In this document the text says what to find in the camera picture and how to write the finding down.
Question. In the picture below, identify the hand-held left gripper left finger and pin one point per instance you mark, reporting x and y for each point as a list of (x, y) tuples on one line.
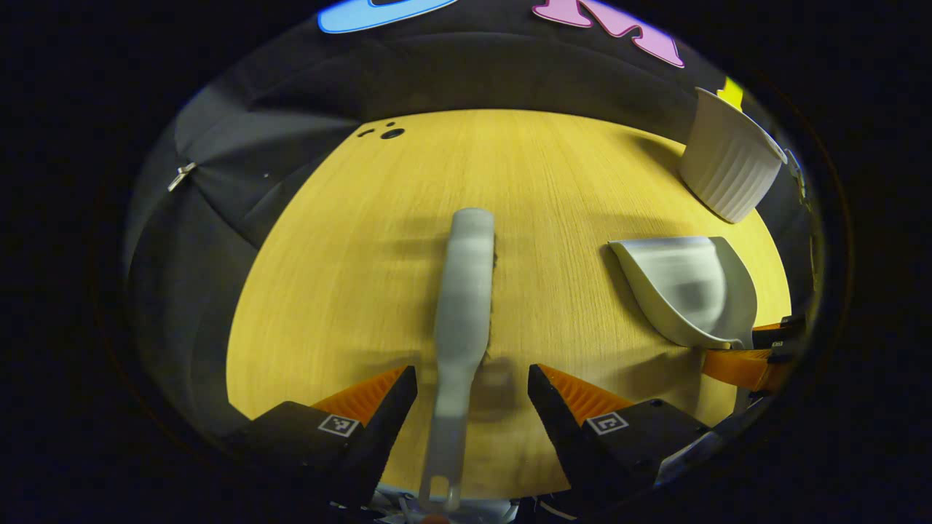
[(382, 437)]

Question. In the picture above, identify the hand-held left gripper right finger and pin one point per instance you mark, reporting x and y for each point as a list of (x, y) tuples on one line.
[(557, 437)]

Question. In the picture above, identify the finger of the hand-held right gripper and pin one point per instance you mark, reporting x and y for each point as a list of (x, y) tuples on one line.
[(743, 367), (779, 333)]

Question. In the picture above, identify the white plastic dustpan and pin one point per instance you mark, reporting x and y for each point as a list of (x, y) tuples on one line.
[(692, 291)]

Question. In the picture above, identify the small white broom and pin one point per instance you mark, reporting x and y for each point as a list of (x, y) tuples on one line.
[(462, 306)]

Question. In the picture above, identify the white ribbed garbage bin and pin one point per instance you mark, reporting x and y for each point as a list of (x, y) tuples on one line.
[(728, 160)]

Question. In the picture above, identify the wooden desktop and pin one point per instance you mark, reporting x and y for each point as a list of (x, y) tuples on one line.
[(568, 182)]

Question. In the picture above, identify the silver metal clip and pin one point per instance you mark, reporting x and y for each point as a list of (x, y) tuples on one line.
[(180, 176)]

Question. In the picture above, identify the black backdrop cloth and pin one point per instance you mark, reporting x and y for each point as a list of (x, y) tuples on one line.
[(473, 65)]

